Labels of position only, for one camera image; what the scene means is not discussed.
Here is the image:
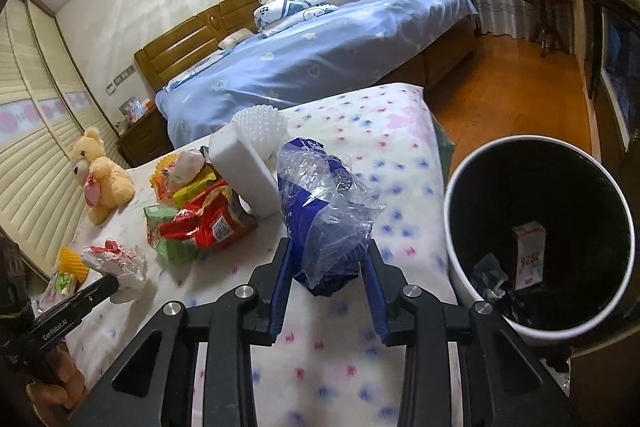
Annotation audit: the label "small white red carton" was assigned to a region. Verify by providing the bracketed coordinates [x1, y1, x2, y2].
[512, 221, 547, 291]

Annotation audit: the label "blue clear plastic bag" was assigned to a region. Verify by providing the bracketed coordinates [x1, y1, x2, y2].
[276, 137, 387, 299]

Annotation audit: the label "white foam fruit net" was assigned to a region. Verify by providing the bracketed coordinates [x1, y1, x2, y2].
[229, 104, 290, 154]

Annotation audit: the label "floral white blanket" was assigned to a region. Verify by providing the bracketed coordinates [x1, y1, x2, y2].
[30, 83, 463, 427]

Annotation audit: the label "blue heart print duvet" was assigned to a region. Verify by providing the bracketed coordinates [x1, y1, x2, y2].
[155, 0, 479, 148]

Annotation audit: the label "small pink pillow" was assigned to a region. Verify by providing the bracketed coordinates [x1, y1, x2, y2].
[217, 28, 251, 51]

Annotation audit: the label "beige teddy bear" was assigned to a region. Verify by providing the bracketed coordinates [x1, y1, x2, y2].
[68, 127, 136, 226]

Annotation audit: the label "white red wrapper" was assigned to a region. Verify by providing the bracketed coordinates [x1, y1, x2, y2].
[80, 241, 149, 304]

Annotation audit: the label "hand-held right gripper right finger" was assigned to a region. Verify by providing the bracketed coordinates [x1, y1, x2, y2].
[360, 239, 581, 427]

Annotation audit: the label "wall switch panel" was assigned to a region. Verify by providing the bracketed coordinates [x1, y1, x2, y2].
[106, 66, 136, 94]

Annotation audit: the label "wooden nightstand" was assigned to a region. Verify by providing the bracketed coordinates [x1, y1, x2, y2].
[117, 106, 174, 168]

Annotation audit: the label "dark wooden cabinet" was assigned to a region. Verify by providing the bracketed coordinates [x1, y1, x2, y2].
[575, 0, 640, 154]

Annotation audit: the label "green cloth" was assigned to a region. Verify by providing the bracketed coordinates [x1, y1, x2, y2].
[433, 117, 457, 168]

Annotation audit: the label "yellow foam fruit net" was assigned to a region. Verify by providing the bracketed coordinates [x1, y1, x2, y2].
[56, 247, 89, 281]

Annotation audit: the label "black round trash bin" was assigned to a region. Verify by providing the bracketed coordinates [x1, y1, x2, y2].
[442, 134, 634, 348]

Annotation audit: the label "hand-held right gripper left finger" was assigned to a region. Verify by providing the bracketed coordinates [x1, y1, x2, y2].
[65, 237, 296, 427]

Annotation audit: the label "slatted wardrobe doors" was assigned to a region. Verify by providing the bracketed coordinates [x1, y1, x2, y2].
[0, 0, 134, 269]

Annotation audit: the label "pink green snack packet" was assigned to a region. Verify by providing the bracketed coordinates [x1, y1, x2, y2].
[39, 272, 79, 309]

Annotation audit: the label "photo frame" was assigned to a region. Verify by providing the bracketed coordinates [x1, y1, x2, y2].
[118, 95, 146, 124]

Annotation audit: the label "white foam block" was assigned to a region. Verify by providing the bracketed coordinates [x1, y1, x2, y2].
[207, 126, 284, 218]

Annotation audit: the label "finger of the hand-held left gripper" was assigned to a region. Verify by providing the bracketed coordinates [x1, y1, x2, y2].
[67, 274, 122, 314]

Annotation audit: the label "person's left hand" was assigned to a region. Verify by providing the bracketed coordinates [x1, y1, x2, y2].
[25, 341, 89, 410]

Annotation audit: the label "folded panda print quilt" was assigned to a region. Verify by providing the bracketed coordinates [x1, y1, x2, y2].
[252, 0, 342, 38]

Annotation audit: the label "wooden bed frame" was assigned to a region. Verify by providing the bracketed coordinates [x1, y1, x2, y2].
[133, 0, 481, 94]

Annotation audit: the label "yellow green snack packet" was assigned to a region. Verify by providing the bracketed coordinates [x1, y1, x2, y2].
[172, 171, 222, 208]

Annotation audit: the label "red snack packet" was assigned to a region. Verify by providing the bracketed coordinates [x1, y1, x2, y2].
[172, 189, 259, 254]

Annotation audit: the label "crumpled white pink wrapper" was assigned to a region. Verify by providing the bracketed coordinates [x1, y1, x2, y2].
[166, 149, 207, 194]

